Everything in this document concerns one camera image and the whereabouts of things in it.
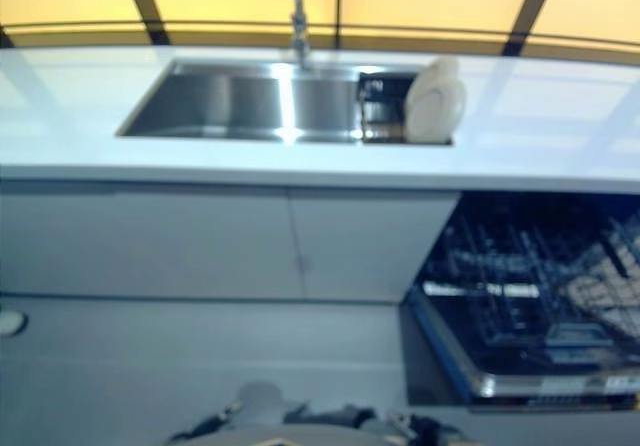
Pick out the cream round plate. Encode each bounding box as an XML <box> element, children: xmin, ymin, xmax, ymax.
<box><xmin>405</xmin><ymin>68</ymin><xmax>454</xmax><ymax>143</ymax></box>
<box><xmin>424</xmin><ymin>55</ymin><xmax>469</xmax><ymax>123</ymax></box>

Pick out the dishwasher door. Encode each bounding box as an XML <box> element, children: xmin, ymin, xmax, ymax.
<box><xmin>403</xmin><ymin>285</ymin><xmax>640</xmax><ymax>408</ymax></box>

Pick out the black dish drying rack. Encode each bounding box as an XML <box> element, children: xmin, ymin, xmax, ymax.
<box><xmin>357</xmin><ymin>68</ymin><xmax>454</xmax><ymax>145</ymax></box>

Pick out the stainless steel sink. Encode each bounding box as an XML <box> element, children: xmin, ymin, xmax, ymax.
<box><xmin>115</xmin><ymin>58</ymin><xmax>456</xmax><ymax>147</ymax></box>

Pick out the chrome kitchen faucet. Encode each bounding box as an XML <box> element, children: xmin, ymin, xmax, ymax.
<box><xmin>284</xmin><ymin>0</ymin><xmax>314</xmax><ymax>70</ymax></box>

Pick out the robot torso grey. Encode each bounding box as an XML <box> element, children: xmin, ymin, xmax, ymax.
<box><xmin>172</xmin><ymin>423</ymin><xmax>401</xmax><ymax>446</ymax></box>

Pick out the robot right leg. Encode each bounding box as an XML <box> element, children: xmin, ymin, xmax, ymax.
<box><xmin>384</xmin><ymin>410</ymin><xmax>451</xmax><ymax>443</ymax></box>

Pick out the round grey floor disc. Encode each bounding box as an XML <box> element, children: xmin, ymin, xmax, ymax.
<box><xmin>0</xmin><ymin>309</ymin><xmax>29</xmax><ymax>338</ymax></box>

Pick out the dark wire dishwasher lower rack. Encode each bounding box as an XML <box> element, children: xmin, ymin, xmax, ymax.
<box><xmin>423</xmin><ymin>194</ymin><xmax>640</xmax><ymax>382</ymax></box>

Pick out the dark window frame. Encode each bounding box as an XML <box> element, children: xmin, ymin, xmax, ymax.
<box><xmin>0</xmin><ymin>0</ymin><xmax>640</xmax><ymax>58</ymax></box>

